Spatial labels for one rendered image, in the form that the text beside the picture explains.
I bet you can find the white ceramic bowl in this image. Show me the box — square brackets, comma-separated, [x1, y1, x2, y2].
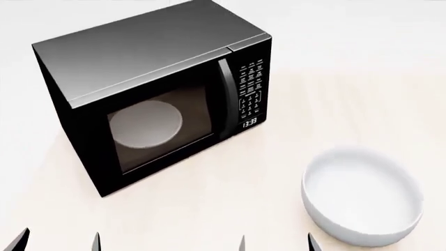
[300, 146, 424, 242]

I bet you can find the black glass microwave door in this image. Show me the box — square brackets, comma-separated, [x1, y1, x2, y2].
[68, 50, 239, 199]

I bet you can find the black curved door handle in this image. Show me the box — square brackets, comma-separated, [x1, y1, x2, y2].
[217, 59, 240, 140]

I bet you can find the white round turntable plate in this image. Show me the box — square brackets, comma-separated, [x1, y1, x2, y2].
[109, 100, 184, 151]

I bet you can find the black microwave oven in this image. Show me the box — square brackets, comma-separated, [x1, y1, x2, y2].
[31, 0, 273, 199]

